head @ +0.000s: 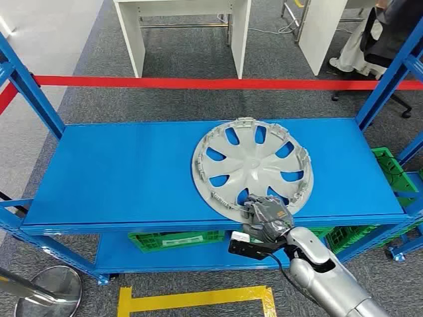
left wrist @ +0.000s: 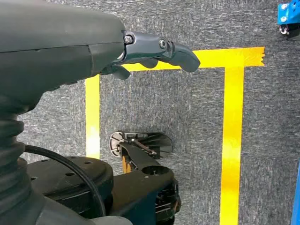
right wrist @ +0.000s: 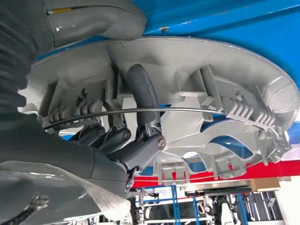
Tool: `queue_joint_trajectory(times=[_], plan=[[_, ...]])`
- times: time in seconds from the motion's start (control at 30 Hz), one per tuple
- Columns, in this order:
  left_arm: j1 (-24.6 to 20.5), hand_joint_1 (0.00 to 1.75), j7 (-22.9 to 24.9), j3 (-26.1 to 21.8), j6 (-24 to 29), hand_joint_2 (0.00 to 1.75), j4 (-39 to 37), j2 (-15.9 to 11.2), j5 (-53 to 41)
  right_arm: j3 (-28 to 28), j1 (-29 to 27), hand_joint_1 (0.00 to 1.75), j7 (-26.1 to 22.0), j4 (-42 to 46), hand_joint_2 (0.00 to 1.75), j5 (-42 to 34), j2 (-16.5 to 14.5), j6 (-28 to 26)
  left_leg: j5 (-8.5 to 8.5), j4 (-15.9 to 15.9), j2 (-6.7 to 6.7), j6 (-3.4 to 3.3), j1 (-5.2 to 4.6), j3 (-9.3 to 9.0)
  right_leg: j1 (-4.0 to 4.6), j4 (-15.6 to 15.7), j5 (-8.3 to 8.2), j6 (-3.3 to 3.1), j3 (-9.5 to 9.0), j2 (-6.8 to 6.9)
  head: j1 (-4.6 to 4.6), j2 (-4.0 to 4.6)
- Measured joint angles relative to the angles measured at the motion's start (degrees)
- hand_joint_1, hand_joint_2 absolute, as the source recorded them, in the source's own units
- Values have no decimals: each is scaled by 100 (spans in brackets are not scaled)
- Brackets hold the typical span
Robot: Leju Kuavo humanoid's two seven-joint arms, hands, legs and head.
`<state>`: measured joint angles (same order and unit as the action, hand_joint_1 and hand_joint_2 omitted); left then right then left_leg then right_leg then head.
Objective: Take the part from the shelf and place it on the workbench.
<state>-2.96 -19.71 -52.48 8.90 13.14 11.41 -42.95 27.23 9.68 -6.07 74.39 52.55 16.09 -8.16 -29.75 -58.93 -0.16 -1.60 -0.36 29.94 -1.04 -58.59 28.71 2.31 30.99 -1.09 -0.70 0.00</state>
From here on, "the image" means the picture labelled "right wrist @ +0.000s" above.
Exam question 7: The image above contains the brown cardboard box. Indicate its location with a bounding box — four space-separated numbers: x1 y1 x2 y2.
249 177 280 192

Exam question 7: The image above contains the blue metal shelf rack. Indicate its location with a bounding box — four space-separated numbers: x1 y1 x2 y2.
170 186 249 225
36 0 300 178

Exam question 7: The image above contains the long red barrier belt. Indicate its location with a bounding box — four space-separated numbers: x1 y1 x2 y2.
133 160 300 188

